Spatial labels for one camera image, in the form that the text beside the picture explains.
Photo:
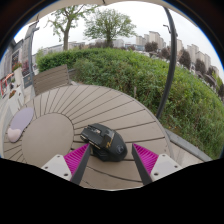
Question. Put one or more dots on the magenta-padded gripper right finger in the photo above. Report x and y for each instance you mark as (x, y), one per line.
(146, 160)

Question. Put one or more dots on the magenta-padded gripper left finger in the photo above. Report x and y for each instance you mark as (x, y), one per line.
(76, 159)

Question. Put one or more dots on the black gaming mouse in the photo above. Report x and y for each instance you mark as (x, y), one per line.
(106, 142)

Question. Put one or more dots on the lilac mouse pad with wrist rest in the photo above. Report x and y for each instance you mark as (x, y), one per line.
(22, 120)

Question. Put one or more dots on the trimmed green hedge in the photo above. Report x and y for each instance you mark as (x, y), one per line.
(140, 80)

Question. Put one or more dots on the beige slatted outdoor chair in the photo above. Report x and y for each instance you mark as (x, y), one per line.
(50, 79)

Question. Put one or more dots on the white planter with orange flowers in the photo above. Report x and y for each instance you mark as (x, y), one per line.
(13, 100)

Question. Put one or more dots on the tall white flower planter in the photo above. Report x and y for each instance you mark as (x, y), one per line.
(19, 80)

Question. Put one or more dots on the curved black umbrella pole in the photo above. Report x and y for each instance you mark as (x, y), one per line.
(171, 63)

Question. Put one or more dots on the tall grey sign pillar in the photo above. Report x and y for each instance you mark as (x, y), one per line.
(27, 53)

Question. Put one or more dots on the grey storefront building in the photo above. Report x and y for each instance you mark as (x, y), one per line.
(8, 63)

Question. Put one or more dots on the group of beige apartment buildings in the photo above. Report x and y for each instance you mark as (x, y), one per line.
(155, 37)

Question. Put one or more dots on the tall tree with bare trunk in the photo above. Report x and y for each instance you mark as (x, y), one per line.
(66, 31)

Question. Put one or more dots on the round leafy green tree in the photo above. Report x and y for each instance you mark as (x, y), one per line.
(108, 25)

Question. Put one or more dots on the beige umbrella canopy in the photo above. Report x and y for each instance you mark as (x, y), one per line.
(66, 6)

